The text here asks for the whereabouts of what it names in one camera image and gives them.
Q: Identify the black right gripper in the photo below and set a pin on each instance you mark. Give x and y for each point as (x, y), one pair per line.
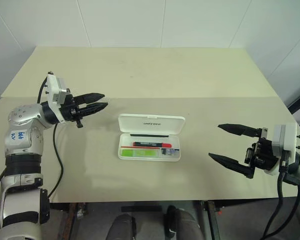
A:
(261, 155)

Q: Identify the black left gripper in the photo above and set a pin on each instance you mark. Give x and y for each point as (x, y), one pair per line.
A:
(71, 111)

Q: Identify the green eraser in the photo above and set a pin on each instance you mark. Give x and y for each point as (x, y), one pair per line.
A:
(140, 152)

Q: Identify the black marker with red cap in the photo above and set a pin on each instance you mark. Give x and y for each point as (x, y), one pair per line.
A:
(150, 144)

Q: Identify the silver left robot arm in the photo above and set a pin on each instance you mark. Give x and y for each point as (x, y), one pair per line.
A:
(17, 140)

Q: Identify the white plastic pencil case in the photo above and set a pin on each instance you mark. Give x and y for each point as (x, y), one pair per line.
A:
(152, 123)

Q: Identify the thin black pen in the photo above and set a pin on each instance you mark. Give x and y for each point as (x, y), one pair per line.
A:
(150, 135)

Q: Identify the small red clip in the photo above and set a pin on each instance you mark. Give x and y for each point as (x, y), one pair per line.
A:
(218, 212)

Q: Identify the dark metal table leg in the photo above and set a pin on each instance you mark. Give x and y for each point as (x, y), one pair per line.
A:
(68, 222)
(211, 222)

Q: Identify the dark rounded grey shape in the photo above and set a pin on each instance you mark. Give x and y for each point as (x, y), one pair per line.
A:
(185, 225)
(123, 227)

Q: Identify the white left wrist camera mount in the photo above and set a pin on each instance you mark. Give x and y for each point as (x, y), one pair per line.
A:
(53, 95)

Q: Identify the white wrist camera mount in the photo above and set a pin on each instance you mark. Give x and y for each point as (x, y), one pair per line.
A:
(288, 137)
(53, 95)

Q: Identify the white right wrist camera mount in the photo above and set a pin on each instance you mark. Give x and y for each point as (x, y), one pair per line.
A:
(288, 137)

